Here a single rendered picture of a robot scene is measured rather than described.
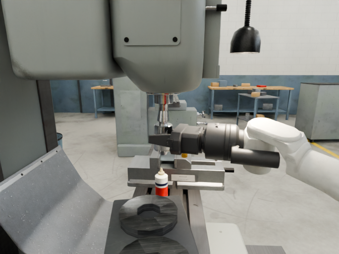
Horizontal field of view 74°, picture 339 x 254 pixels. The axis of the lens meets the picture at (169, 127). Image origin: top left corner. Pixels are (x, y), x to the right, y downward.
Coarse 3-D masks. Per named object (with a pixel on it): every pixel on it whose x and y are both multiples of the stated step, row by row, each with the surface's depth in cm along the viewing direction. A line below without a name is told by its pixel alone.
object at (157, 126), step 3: (156, 123) 57; (168, 123) 57; (171, 123) 57; (156, 126) 55; (159, 126) 55; (162, 126) 54; (165, 126) 55; (168, 126) 55; (171, 126) 56; (156, 129) 55; (159, 129) 55; (162, 129) 55; (165, 129) 55; (168, 129) 55; (171, 129) 56
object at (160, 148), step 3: (156, 132) 55; (159, 132) 55; (162, 132) 55; (165, 132) 55; (168, 132) 55; (156, 147) 56; (159, 147) 56; (162, 147) 56; (165, 147) 56; (168, 147) 56; (156, 150) 57; (159, 150) 56; (162, 150) 56; (165, 150) 56; (168, 150) 57
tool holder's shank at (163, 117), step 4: (160, 104) 54; (164, 104) 54; (160, 108) 55; (164, 108) 54; (160, 112) 55; (164, 112) 55; (160, 116) 55; (164, 116) 55; (168, 116) 56; (160, 120) 55; (164, 120) 55; (168, 120) 56; (160, 124) 56; (164, 124) 56
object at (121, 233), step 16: (112, 208) 37; (128, 208) 35; (144, 208) 36; (160, 208) 35; (176, 208) 35; (112, 224) 33; (128, 224) 31; (144, 224) 31; (160, 224) 31; (176, 224) 33; (112, 240) 30; (128, 240) 30; (144, 240) 28; (160, 240) 28; (176, 240) 30; (192, 240) 30
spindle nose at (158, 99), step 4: (156, 96) 53; (160, 96) 53; (164, 96) 52; (168, 96) 53; (172, 96) 54; (156, 100) 53; (160, 100) 53; (164, 100) 53; (168, 100) 53; (172, 100) 54
